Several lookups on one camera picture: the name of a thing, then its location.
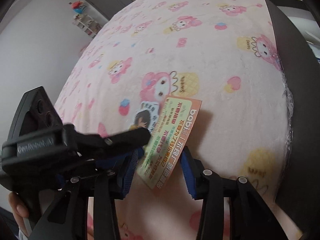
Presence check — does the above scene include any clear crinkled plastic wrap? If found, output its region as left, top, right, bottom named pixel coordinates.
left=280, top=52, right=295, bottom=120

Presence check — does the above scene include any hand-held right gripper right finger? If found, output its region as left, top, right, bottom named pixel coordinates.
left=180, top=147, right=275, bottom=240

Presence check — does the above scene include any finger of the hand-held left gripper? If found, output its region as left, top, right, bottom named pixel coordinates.
left=95, top=152, right=130, bottom=172
left=62, top=124, right=152, bottom=155

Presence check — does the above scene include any orange printed card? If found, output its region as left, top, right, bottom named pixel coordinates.
left=136, top=95, right=202, bottom=190

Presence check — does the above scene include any person's left hand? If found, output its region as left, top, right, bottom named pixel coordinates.
left=7, top=192, right=33, bottom=233

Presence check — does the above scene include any red pink toy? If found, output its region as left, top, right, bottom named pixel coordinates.
left=70, top=0, right=87, bottom=14

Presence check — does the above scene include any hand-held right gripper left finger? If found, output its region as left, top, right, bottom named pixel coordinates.
left=29, top=147, right=145, bottom=240

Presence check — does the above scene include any white shelf rack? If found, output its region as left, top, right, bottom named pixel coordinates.
left=72, top=14, right=103, bottom=39

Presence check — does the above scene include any cartoon character card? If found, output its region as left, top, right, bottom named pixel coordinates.
left=129, top=101, right=161, bottom=133

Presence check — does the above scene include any black cardboard box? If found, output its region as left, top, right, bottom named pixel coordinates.
left=264, top=0, right=320, bottom=233

